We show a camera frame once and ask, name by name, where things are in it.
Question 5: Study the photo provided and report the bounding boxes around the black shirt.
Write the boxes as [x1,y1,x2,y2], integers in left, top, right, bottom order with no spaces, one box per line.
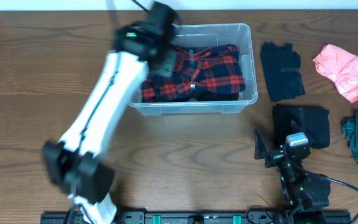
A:
[260,42,305,102]

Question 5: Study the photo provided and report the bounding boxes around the red plaid flannel shirt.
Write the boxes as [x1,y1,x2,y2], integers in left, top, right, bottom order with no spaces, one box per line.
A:
[141,44,246,103]

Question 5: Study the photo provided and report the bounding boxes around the black garment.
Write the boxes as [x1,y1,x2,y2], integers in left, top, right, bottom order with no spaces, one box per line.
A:
[185,91,239,101]
[272,104,330,149]

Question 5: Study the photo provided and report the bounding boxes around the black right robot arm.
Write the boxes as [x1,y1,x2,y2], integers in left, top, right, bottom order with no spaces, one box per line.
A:
[254,121,331,223]

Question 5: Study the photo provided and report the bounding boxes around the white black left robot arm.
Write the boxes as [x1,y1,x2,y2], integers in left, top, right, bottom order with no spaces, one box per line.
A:
[42,1,178,223]

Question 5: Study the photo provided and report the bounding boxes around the clear plastic storage container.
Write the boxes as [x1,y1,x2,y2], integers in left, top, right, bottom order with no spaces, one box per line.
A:
[129,23,258,116]

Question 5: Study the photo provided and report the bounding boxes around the pink crumpled garment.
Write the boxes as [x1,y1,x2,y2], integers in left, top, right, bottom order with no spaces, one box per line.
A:
[313,44,358,103]

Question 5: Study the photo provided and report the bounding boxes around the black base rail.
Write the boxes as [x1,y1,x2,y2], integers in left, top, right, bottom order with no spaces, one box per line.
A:
[40,211,352,224]

